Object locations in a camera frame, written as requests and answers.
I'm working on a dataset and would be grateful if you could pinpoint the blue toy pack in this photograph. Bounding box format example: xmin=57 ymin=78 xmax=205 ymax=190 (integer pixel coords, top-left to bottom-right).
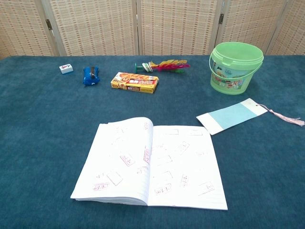
xmin=82 ymin=66 xmax=101 ymax=88

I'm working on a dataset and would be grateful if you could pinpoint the yellow curry box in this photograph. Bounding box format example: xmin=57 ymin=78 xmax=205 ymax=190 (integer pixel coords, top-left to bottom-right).
xmin=110 ymin=72 xmax=160 ymax=94

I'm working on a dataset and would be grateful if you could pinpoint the woven folding screen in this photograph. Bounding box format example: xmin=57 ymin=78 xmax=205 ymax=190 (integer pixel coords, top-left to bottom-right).
xmin=0 ymin=0 xmax=305 ymax=60

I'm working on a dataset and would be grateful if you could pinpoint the blue white bookmark pink tassel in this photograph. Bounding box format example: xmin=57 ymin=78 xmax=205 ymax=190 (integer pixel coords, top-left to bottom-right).
xmin=196 ymin=98 xmax=305 ymax=136

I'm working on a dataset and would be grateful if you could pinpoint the white notebook with red stamps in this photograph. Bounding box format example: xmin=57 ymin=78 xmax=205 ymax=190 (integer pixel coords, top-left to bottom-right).
xmin=70 ymin=116 xmax=228 ymax=211

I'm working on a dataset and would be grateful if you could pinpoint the white mahjong tile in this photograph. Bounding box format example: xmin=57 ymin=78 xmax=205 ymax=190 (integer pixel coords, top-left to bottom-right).
xmin=59 ymin=63 xmax=74 ymax=75

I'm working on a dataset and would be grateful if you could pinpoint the green plastic bucket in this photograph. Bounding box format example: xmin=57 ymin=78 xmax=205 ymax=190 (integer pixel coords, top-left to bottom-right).
xmin=209 ymin=42 xmax=264 ymax=95

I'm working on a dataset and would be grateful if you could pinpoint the dark blue table cloth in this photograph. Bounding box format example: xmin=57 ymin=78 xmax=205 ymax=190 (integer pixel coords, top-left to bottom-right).
xmin=0 ymin=55 xmax=305 ymax=229

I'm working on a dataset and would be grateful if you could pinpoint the colourful feather shuttlecock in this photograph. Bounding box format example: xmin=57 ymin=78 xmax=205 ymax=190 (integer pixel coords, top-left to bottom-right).
xmin=134 ymin=59 xmax=191 ymax=73

